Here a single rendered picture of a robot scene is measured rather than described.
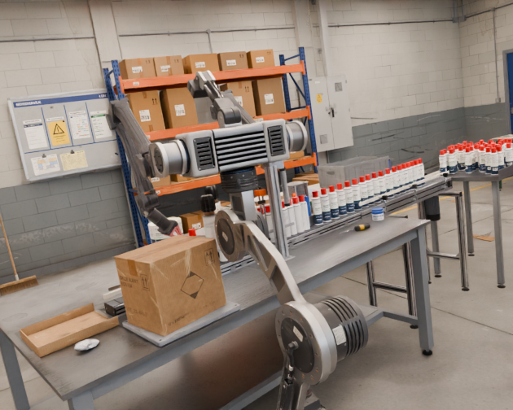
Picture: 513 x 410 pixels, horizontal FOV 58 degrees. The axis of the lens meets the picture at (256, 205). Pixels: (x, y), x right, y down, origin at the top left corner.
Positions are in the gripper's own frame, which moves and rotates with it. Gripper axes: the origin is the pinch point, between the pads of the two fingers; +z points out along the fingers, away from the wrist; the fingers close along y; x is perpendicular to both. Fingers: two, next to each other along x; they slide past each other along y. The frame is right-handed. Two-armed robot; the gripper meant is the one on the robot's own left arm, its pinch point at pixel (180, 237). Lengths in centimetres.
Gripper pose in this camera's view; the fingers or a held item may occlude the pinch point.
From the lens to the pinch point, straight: 215.6
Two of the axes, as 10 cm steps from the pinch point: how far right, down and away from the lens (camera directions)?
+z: 6.1, 6.0, 5.3
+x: -4.8, 8.0, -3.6
